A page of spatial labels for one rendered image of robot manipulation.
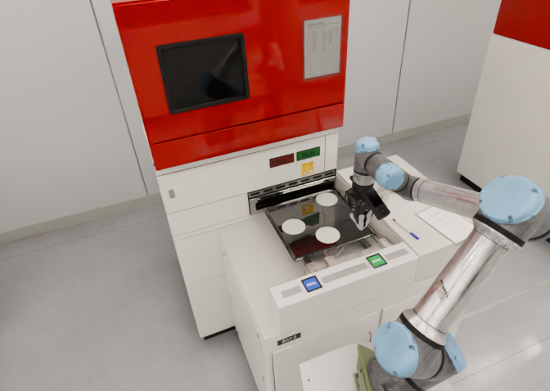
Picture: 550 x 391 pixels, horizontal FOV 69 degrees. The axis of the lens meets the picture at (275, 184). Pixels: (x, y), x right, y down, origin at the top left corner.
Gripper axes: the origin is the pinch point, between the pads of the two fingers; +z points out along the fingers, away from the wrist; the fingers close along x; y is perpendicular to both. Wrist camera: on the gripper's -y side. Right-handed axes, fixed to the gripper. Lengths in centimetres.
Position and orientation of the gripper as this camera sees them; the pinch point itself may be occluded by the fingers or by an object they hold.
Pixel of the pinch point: (362, 228)
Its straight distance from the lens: 148.7
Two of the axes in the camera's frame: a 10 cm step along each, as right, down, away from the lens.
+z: 0.5, 8.1, 5.8
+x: -8.6, 3.3, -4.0
